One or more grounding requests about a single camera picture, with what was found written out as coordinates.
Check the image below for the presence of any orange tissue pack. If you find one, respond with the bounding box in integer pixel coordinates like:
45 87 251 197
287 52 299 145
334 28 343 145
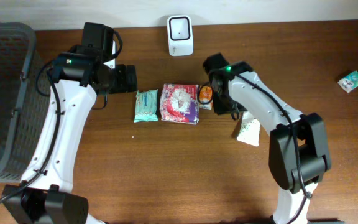
198 86 213 110

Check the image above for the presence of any teal wet wipes pack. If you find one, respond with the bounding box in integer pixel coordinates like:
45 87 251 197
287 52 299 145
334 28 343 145
134 90 158 123

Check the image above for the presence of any white tube with brown cap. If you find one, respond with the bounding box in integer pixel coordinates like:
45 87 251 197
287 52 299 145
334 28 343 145
236 111 260 147

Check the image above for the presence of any red purple floral package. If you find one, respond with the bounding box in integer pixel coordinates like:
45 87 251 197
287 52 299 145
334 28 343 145
160 83 199 124

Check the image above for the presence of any green tissue pack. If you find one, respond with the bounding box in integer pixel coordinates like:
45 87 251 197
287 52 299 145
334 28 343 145
337 70 358 93

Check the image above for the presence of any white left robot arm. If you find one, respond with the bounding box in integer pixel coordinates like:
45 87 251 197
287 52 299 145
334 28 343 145
0 41 137 223

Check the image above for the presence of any white barcode scanner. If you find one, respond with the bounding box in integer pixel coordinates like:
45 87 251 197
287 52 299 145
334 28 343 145
167 15 194 57

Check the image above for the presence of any dark grey plastic basket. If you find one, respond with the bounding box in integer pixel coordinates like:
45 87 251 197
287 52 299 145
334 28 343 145
0 22 50 182

